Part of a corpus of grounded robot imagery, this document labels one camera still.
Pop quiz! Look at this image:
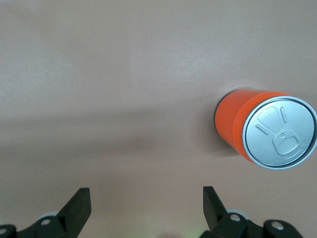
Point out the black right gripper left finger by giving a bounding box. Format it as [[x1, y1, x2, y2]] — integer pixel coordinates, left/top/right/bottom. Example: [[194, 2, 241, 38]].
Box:
[[0, 187, 92, 238]]

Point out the brown table cover mat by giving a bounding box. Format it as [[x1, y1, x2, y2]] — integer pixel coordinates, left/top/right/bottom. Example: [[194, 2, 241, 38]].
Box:
[[0, 0, 317, 238]]

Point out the orange can with silver lid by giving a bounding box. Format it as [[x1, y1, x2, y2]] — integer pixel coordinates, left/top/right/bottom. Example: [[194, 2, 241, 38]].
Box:
[[214, 88, 317, 171]]

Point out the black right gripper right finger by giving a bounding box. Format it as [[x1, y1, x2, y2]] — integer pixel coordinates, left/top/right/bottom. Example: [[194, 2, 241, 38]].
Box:
[[198, 185, 304, 238]]

